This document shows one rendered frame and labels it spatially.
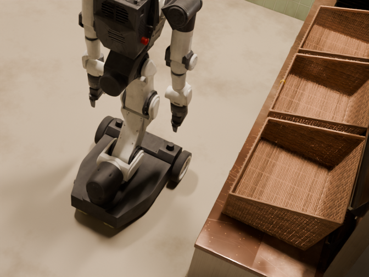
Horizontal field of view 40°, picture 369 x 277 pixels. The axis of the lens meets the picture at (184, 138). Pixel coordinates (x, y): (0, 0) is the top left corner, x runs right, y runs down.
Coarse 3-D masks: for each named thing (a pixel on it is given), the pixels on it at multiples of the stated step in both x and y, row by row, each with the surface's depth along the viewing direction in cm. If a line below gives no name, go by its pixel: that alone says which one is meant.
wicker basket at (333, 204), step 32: (320, 128) 245; (256, 160) 254; (288, 160) 256; (320, 160) 258; (352, 160) 235; (256, 192) 240; (288, 192) 242; (320, 192) 245; (256, 224) 226; (288, 224) 216; (320, 224) 208
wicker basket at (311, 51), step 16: (320, 16) 339; (336, 16) 333; (352, 16) 329; (320, 32) 338; (336, 32) 340; (352, 32) 336; (368, 32) 332; (304, 48) 323; (320, 48) 326; (336, 48) 328; (352, 48) 331; (368, 48) 331; (352, 80) 297
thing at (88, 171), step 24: (120, 120) 307; (96, 144) 302; (144, 144) 304; (168, 144) 299; (96, 168) 270; (144, 168) 295; (168, 168) 297; (72, 192) 277; (96, 192) 263; (120, 192) 278; (144, 192) 283; (96, 216) 278; (120, 216) 271
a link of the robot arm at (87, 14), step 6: (84, 0) 220; (90, 0) 219; (84, 6) 222; (90, 6) 221; (84, 12) 224; (90, 12) 223; (84, 18) 226; (90, 18) 225; (84, 24) 230; (90, 24) 227; (96, 30) 230
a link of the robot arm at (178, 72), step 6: (168, 66) 228; (174, 66) 224; (180, 66) 223; (174, 72) 227; (180, 72) 226; (186, 72) 230; (174, 78) 230; (180, 78) 229; (174, 84) 235; (180, 84) 234
